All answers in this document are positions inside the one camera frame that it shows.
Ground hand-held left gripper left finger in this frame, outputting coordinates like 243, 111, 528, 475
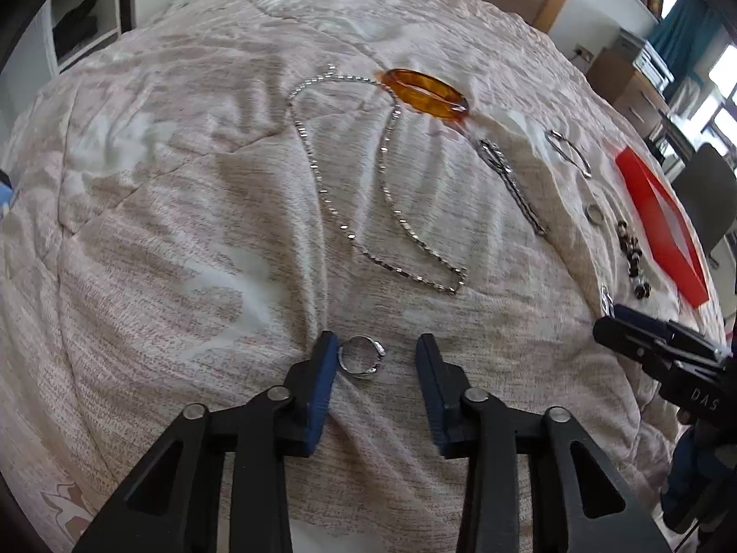
72, 331, 339, 553

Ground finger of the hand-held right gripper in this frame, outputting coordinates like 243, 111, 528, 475
593, 315, 683, 365
610, 303, 720, 353

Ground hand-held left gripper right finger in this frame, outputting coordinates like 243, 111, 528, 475
416, 333, 674, 553

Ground ornate silver ring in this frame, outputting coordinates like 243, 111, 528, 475
338, 335, 388, 381

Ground brown beaded bracelet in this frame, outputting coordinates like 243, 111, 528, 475
616, 219, 651, 300

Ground red jewelry box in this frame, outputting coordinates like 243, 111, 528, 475
614, 146, 710, 306

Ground silver chain necklace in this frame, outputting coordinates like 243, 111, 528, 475
286, 65, 468, 296

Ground person's right hand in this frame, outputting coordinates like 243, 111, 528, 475
662, 423, 737, 534

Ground grey chair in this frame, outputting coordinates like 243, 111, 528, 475
671, 144, 737, 269

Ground thin silver bangle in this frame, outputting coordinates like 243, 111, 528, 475
544, 129, 594, 179

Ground bed with cream quilt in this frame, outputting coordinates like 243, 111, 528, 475
0, 0, 727, 553

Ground wooden dresser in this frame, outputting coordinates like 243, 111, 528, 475
586, 49, 670, 135

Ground white printer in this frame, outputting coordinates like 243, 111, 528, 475
613, 29, 674, 86

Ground teal curtain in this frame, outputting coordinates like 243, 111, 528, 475
648, 0, 729, 82

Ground amber bangle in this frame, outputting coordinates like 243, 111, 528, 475
377, 68, 470, 124

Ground black folded clothes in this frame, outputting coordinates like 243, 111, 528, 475
53, 0, 99, 54

